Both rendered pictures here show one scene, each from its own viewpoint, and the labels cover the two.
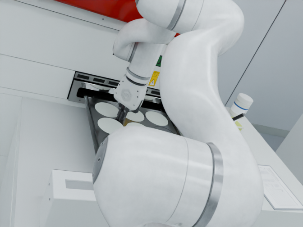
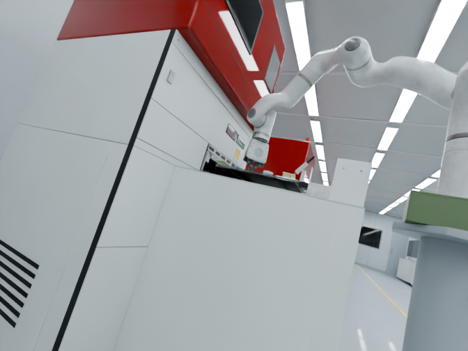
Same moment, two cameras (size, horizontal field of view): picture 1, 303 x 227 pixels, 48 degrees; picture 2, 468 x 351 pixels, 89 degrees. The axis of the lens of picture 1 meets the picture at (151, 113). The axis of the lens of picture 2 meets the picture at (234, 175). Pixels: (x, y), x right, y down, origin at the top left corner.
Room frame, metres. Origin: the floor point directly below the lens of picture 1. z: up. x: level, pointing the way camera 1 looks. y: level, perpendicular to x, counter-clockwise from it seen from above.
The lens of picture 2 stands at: (0.24, 0.80, 0.71)
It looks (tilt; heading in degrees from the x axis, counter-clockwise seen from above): 9 degrees up; 324
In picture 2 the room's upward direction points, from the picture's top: 16 degrees clockwise
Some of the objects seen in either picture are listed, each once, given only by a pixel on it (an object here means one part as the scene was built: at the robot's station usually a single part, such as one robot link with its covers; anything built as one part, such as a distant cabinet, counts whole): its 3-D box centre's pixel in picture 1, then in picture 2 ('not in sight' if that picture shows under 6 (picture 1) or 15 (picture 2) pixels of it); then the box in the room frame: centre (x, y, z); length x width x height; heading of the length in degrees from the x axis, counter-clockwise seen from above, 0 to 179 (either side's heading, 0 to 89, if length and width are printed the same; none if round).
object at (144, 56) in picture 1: (145, 53); (264, 122); (1.10, 0.10, 1.17); 0.09 x 0.08 x 0.13; 102
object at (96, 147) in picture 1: (91, 124); (253, 172); (0.99, 0.17, 0.90); 0.37 x 0.01 x 0.01; 28
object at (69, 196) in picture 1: (146, 208); (346, 198); (0.73, -0.10, 0.89); 0.55 x 0.09 x 0.14; 118
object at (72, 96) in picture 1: (123, 100); (225, 173); (1.26, 0.13, 0.89); 0.44 x 0.02 x 0.10; 118
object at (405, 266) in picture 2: not in sight; (420, 260); (3.33, -11.38, 1.00); 1.80 x 1.08 x 2.00; 118
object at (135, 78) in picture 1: (137, 74); (260, 138); (1.10, 0.10, 1.09); 0.09 x 0.08 x 0.03; 69
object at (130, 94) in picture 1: (131, 90); (257, 150); (1.10, 0.10, 1.03); 0.10 x 0.07 x 0.11; 69
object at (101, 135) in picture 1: (138, 131); (264, 182); (1.08, 0.02, 0.90); 0.34 x 0.34 x 0.01; 28
